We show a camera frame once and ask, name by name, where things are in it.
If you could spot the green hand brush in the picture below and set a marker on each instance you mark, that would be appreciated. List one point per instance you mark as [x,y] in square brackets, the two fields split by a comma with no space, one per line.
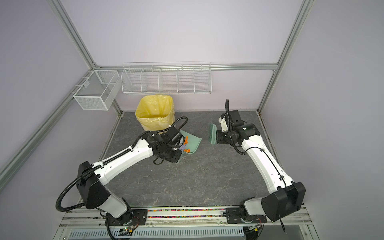
[212,133]

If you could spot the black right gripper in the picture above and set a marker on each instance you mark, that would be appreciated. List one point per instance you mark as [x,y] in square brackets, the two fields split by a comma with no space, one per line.
[220,140]

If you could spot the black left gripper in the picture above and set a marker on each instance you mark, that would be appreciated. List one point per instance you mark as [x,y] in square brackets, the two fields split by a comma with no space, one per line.
[175,159]

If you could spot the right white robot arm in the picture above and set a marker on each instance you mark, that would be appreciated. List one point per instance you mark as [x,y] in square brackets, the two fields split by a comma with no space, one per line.
[285,195]

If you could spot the beige bin with yellow bag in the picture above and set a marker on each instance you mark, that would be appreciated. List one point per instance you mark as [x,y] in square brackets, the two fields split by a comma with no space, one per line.
[156,112]

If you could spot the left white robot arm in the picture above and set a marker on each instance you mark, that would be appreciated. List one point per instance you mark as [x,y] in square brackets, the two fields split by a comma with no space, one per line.
[92,178]

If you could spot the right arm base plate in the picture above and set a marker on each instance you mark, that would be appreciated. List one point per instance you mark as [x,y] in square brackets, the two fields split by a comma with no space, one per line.
[238,215]

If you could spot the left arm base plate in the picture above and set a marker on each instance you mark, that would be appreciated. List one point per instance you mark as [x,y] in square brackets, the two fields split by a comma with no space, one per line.
[136,217]

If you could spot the small white mesh basket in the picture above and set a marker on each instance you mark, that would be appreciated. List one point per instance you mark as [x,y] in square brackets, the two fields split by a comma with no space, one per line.
[99,90]

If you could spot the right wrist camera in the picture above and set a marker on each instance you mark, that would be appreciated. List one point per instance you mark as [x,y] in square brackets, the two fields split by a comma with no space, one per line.
[230,121]

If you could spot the orange paper scrap near bin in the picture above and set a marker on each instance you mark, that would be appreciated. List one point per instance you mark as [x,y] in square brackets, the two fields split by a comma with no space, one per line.
[185,145]

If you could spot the green plastic dustpan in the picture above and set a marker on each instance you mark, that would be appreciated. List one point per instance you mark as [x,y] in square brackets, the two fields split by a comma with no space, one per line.
[193,143]

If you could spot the white vented cable duct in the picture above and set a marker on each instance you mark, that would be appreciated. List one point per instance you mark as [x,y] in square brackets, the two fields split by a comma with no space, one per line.
[157,233]

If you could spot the long white wire basket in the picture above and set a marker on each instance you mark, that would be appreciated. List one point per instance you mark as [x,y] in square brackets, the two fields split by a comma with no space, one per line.
[167,78]

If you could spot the aluminium front rail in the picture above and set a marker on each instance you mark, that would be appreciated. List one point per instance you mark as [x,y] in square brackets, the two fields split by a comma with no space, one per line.
[151,217]

